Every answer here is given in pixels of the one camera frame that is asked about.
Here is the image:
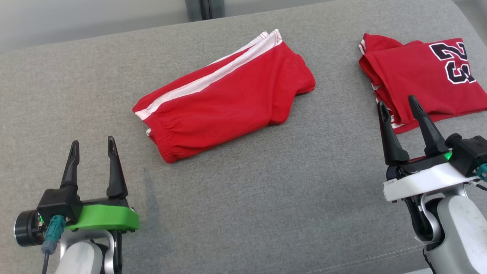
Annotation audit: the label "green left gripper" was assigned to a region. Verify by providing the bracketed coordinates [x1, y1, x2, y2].
[60, 136, 140, 232]

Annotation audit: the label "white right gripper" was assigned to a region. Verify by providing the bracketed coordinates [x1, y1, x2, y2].
[377, 95, 481, 202]

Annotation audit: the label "red shorts with white stripes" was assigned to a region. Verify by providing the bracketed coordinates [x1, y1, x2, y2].
[132, 29, 316, 164]

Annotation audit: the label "red jersey with black number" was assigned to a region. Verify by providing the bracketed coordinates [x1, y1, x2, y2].
[358, 33, 487, 134]

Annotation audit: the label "grey fabric sofa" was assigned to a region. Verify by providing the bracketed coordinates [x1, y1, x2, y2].
[0, 0, 487, 274]

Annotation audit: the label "teal plug black cable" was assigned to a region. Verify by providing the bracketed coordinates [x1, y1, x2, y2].
[469, 163, 487, 191]
[41, 215, 65, 274]

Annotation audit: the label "grey metal frame post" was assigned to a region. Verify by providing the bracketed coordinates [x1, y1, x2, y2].
[185, 0, 225, 21]

